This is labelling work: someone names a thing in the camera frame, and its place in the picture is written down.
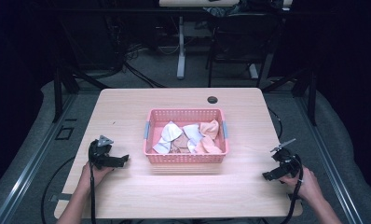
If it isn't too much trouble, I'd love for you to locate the black chair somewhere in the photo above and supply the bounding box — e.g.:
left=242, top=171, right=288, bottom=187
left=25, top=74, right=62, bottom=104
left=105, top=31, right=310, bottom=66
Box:
left=205, top=11, right=280, bottom=89

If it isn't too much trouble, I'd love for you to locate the person's left hand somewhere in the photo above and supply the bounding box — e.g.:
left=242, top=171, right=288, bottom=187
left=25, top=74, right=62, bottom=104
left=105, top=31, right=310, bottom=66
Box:
left=78, top=161, right=115, bottom=194

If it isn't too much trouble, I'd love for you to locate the small white sock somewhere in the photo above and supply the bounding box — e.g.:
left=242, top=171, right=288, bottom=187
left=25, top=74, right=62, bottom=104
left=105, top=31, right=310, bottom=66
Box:
left=182, top=123, right=204, bottom=154

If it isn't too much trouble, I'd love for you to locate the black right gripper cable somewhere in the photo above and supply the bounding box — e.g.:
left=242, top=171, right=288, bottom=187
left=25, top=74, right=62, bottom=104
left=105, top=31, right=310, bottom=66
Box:
left=279, top=154, right=305, bottom=224

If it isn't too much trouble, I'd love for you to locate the person's right hand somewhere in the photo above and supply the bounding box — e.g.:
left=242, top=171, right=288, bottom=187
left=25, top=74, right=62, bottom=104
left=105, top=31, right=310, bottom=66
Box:
left=281, top=168, right=324, bottom=203

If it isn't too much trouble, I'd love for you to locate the thin black cable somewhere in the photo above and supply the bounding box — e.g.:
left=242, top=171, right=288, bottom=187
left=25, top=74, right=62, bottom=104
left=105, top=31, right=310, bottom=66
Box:
left=267, top=106, right=283, bottom=142

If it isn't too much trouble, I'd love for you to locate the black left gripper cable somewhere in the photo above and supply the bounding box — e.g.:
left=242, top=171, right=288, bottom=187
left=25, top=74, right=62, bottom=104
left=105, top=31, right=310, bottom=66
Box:
left=88, top=140, right=97, bottom=224

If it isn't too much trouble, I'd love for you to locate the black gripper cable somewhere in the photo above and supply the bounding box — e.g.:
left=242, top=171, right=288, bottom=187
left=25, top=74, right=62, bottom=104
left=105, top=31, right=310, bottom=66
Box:
left=279, top=154, right=305, bottom=224
left=88, top=140, right=97, bottom=224

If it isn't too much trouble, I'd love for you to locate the aluminium floor rail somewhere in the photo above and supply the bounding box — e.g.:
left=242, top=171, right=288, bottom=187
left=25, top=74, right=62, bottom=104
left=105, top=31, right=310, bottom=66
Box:
left=295, top=95, right=365, bottom=224
left=0, top=92, right=79, bottom=224

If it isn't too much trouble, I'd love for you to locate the brown sock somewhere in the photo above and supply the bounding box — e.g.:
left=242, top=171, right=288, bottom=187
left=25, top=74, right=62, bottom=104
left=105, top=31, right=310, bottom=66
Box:
left=169, top=133, right=191, bottom=154

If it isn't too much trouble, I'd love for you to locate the white desk leg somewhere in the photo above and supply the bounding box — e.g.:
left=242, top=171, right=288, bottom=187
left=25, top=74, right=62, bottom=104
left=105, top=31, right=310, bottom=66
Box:
left=176, top=15, right=186, bottom=80

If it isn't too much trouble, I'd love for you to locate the peach sock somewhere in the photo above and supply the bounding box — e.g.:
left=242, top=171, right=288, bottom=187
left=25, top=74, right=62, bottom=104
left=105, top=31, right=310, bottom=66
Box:
left=194, top=134, right=224, bottom=155
left=199, top=119, right=221, bottom=141

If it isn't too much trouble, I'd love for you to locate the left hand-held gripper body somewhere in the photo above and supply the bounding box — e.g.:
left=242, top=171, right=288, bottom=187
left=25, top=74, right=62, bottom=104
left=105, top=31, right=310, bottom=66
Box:
left=88, top=134, right=117, bottom=171

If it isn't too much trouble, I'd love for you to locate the pink plastic basket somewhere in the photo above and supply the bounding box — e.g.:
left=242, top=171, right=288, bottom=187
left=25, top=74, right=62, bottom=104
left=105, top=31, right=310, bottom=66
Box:
left=143, top=107, right=230, bottom=165

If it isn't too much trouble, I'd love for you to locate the bundle of floor cables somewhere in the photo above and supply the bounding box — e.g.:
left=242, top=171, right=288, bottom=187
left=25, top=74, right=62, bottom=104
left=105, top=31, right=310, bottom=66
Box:
left=105, top=43, right=168, bottom=89

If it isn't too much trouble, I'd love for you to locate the black floor cable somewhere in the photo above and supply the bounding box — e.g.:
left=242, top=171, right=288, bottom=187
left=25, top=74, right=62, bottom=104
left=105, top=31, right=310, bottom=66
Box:
left=39, top=156, right=76, bottom=224

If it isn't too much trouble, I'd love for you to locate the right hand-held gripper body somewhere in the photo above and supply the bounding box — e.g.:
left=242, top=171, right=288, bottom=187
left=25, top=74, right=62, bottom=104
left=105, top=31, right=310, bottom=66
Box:
left=269, top=137, right=303, bottom=177

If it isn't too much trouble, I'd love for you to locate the black metal stand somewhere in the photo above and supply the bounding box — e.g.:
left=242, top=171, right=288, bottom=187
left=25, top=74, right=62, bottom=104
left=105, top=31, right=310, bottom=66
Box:
left=261, top=66, right=319, bottom=127
left=51, top=60, right=111, bottom=124

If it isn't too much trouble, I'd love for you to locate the short white desk foot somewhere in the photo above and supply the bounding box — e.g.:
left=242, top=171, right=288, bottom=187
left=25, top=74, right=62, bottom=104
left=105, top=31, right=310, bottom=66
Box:
left=248, top=63, right=260, bottom=79

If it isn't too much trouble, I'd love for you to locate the large white sock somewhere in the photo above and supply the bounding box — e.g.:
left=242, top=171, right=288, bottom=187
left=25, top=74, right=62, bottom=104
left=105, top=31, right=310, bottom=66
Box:
left=152, top=120, right=185, bottom=155

